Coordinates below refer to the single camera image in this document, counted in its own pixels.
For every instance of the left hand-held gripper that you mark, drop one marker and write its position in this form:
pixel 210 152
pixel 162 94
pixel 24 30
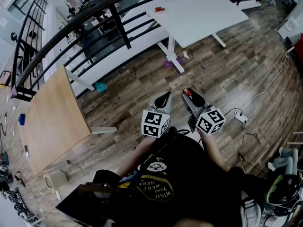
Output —
pixel 154 124

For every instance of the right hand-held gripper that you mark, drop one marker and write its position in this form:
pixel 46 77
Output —
pixel 209 122

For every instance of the plate of red strawberries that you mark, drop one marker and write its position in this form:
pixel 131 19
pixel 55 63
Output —
pixel 160 12

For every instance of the person's right forearm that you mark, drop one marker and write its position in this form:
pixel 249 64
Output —
pixel 213 148

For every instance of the person's left forearm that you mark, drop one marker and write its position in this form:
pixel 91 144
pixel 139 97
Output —
pixel 135 155

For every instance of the black shoulder bag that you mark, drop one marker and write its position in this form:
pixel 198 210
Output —
pixel 78 204

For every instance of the purple plastic bag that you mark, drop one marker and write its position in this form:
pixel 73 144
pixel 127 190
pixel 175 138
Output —
pixel 168 64

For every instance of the crumpled white paper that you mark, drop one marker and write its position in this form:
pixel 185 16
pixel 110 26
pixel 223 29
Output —
pixel 185 54

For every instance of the white power strip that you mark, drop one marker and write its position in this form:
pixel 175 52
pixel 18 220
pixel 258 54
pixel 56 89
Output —
pixel 241 117

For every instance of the teal cloth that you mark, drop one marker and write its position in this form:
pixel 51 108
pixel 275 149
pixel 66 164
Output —
pixel 101 87

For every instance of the black power adapter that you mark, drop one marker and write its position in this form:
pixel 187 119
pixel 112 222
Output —
pixel 241 156

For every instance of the black printed shirt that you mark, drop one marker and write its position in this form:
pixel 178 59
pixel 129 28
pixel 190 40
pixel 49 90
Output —
pixel 189 185

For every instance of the white table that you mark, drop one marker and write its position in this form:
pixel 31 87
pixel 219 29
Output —
pixel 201 15

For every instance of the black railing with wooden handrail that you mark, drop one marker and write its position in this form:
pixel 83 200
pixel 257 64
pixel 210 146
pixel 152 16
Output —
pixel 119 25

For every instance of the white rack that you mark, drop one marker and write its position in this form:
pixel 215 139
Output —
pixel 296 141

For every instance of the light wooden table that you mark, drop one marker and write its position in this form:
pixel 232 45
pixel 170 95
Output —
pixel 54 122

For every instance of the red panel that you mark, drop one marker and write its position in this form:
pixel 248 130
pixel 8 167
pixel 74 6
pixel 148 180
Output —
pixel 299 47

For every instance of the white cabinet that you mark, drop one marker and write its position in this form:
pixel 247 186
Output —
pixel 287 28

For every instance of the beige box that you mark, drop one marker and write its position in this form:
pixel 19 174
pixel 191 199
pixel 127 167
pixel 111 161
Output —
pixel 56 180

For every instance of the blue cloth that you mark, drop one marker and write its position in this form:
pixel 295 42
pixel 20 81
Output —
pixel 22 119

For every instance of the small grey block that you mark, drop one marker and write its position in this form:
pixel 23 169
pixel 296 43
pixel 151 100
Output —
pixel 26 151

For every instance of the yellow black framed board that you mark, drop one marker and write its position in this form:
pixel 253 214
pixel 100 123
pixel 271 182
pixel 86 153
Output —
pixel 4 79

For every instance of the black headphones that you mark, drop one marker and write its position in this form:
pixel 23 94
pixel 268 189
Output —
pixel 13 36

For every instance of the green power tool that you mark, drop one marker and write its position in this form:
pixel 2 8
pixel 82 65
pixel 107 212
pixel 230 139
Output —
pixel 3 158

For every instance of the black white patterned cloth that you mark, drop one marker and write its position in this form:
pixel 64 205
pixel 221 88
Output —
pixel 19 207

